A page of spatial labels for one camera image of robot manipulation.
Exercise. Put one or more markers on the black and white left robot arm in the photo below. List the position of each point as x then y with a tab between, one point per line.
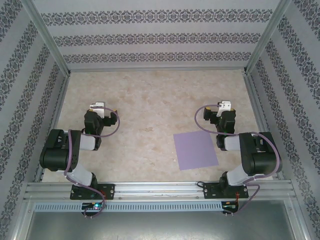
57	155

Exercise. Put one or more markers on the left controller board green light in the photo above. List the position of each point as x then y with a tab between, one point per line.
96	206

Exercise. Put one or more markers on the aluminium mounting rail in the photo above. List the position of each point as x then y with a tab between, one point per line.
160	190

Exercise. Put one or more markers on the grey metal sheet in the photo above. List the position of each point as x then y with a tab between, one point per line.
160	227

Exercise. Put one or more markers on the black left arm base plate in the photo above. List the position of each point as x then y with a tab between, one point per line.
110	191

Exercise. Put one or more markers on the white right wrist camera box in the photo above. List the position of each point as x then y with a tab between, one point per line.
225	106

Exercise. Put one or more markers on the aluminium frame post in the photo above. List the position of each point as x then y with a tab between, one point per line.
50	37
265	37

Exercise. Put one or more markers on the purple paper sheet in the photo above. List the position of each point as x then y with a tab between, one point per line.
195	150

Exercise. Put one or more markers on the aluminium lower frame bar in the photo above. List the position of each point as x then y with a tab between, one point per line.
297	220
23	220

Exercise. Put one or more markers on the aluminium side rail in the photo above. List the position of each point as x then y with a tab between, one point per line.
256	105
60	105

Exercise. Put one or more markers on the right controller board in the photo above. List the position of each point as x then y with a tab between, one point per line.
228	206

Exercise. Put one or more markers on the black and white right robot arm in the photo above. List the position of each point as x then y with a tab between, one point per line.
262	162

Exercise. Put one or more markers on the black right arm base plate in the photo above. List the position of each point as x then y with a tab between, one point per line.
208	192

